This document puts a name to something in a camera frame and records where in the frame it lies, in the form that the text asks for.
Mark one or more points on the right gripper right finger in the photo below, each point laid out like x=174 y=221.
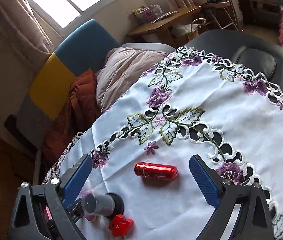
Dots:
x=207 y=180

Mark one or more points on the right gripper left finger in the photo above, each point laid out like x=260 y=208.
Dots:
x=73 y=181

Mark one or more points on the red puzzle piece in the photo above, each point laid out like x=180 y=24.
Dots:
x=120 y=225

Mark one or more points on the purple perforated egg case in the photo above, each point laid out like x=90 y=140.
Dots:
x=88 y=204

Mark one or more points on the clear jar black base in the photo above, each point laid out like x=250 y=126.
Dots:
x=109 y=205

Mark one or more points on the red metallic capsule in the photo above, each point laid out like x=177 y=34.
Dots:
x=156 y=171

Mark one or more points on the rust quilted jacket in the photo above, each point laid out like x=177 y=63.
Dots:
x=77 y=115

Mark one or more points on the floral embroidered tablecloth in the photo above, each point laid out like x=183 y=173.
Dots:
x=191 y=102

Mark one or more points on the pale pink duvet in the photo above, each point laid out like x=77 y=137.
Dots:
x=123 y=67

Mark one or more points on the grey yellow blue sofa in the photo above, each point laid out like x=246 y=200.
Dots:
x=85 y=48

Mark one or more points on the black office chair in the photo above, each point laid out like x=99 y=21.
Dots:
x=253 y=52

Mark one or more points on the pink curtain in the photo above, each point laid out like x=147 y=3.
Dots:
x=20 y=27

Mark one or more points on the wooden side desk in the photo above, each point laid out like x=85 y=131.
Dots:
x=162 y=27

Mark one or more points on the purple box on desk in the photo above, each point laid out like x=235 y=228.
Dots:
x=148 y=14

